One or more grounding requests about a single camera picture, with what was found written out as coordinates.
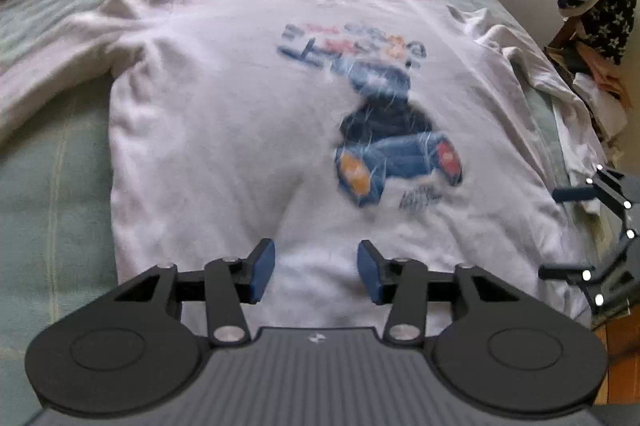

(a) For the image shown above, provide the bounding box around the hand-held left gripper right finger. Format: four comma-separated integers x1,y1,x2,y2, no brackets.
357,240,521,342

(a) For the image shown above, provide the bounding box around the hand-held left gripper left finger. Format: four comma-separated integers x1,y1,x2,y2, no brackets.
117,240,276,347

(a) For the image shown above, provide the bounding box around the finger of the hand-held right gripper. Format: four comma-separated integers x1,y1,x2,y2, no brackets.
540,238,638,311
552,166,640,237

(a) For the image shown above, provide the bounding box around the white printed t-shirt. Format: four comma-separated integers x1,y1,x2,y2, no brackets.
0,0,608,332

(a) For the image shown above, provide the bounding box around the pile of clothes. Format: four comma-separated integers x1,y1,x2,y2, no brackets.
545,30,631,147

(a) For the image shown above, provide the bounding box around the navy star-print garment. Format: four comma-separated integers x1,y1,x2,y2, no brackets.
557,0,640,65

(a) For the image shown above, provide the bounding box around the green checked bed blanket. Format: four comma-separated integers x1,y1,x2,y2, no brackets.
0,0,571,387

